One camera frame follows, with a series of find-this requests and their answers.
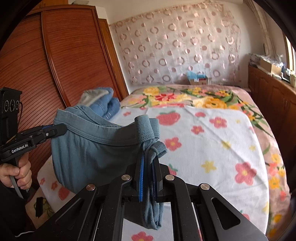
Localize teal blue pants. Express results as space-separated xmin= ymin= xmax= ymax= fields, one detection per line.
xmin=51 ymin=105 xmax=167 ymax=230

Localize left hand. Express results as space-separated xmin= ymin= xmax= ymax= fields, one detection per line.
xmin=0 ymin=153 xmax=32 ymax=190

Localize folded grey garment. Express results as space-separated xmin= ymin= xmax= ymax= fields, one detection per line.
xmin=77 ymin=89 xmax=109 ymax=106

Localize white floral bed sheet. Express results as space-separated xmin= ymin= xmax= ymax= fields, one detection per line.
xmin=37 ymin=105 xmax=269 ymax=235

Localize folded blue jeans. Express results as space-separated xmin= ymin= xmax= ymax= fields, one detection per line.
xmin=89 ymin=87 xmax=120 ymax=121

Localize wooden wardrobe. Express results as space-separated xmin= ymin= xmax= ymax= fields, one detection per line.
xmin=0 ymin=0 xmax=130 ymax=195

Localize cardboard box with blue cloth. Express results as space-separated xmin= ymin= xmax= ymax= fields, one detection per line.
xmin=186 ymin=71 xmax=209 ymax=85

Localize pink floral blanket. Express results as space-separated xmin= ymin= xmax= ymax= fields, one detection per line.
xmin=112 ymin=85 xmax=291 ymax=240

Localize pink circle pattern curtain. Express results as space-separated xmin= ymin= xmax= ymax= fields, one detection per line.
xmin=110 ymin=1 xmax=240 ymax=86

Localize wooden side cabinet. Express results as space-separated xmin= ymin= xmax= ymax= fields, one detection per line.
xmin=247 ymin=64 xmax=296 ymax=170

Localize cardboard box on cabinet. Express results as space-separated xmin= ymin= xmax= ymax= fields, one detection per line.
xmin=260 ymin=58 xmax=281 ymax=76

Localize window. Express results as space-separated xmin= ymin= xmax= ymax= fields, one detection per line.
xmin=283 ymin=35 xmax=295 ymax=73

